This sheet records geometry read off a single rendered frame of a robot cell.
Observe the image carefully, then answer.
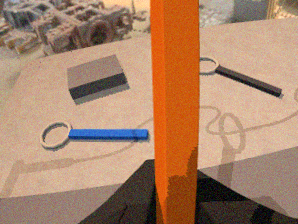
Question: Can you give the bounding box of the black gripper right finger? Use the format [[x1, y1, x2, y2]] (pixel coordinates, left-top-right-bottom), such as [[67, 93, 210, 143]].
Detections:
[[194, 169, 298, 224]]

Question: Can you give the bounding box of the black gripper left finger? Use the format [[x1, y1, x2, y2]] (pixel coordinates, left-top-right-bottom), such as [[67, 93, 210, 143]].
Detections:
[[77, 160, 157, 224]]

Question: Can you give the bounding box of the blue bar with beige loop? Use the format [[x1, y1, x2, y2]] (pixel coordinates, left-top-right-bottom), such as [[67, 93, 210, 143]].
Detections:
[[40, 120, 149, 148]]

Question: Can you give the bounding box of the orange bar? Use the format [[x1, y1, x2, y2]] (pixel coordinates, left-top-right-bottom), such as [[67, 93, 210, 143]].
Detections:
[[150, 0, 201, 224]]

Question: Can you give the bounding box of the tan rectangular block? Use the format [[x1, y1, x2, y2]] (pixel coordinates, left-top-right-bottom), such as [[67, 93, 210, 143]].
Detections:
[[67, 55, 125, 100]]

